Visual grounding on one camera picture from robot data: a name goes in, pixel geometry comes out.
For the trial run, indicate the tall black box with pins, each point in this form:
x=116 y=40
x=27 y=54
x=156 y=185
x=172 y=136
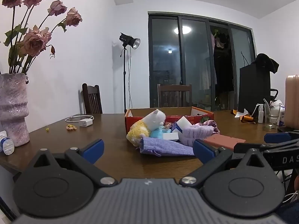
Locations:
x=253 y=91

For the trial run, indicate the bunch of dried pink roses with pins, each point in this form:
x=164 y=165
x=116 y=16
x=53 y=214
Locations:
x=32 y=42

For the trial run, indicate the red cardboard box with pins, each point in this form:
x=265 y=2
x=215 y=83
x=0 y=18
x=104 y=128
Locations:
x=130 y=121

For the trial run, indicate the white tissue pack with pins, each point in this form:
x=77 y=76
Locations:
x=282 y=114

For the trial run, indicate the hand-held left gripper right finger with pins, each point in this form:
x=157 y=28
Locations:
x=203 y=152

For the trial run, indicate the speckled lilac ceramic vase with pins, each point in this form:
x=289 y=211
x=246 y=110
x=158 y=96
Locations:
x=11 y=102

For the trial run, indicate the purple microfibre towel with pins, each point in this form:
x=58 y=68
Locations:
x=165 y=147

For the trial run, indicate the blue and white packet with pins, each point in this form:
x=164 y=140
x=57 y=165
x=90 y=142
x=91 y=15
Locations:
x=175 y=128

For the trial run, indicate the blue furry plush toy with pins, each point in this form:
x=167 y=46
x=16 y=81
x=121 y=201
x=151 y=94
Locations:
x=157 y=133

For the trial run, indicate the white charger block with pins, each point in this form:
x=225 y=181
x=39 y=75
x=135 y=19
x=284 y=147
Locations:
x=83 y=123

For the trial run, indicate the pink and beige sponge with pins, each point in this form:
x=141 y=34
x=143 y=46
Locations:
x=224 y=141

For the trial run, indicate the white and blue tube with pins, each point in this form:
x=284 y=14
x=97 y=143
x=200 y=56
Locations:
x=6 y=144

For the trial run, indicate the large white sponge block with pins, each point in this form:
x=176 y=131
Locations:
x=185 y=122

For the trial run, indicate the small dried flower bits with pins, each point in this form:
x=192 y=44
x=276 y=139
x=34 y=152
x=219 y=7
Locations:
x=71 y=127

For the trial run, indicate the beige padded chair back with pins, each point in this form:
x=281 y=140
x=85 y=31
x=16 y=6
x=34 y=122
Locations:
x=292 y=102

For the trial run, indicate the dark wooden chair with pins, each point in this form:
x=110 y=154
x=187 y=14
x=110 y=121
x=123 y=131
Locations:
x=174 y=96
x=92 y=100

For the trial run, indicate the black office chair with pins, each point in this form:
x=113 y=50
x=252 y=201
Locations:
x=275 y=94

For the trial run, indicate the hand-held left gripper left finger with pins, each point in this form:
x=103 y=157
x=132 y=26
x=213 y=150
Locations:
x=94 y=151

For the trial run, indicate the clear glass cup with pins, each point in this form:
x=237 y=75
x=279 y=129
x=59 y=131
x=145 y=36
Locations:
x=272 y=119

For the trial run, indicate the white spray bottle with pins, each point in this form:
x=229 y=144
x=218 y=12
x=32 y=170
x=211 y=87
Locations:
x=260 y=115

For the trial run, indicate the white wedge sponge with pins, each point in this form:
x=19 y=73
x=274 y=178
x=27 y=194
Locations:
x=171 y=136

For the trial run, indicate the white and yellow plush toy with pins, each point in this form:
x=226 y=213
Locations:
x=154 y=120

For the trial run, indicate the dark framed sliding glass door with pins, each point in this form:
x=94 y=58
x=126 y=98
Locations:
x=193 y=63

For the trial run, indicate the purple satin cloth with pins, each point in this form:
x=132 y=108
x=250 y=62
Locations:
x=210 y=124

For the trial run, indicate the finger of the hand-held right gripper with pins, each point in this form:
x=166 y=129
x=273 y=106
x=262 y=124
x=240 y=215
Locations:
x=247 y=147
x=278 y=137

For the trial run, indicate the black garment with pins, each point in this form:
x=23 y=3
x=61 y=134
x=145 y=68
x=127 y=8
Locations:
x=265 y=61

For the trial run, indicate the flat black base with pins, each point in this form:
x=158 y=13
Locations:
x=288 y=129

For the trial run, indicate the studio light on stand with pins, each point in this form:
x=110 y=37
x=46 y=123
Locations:
x=128 y=40

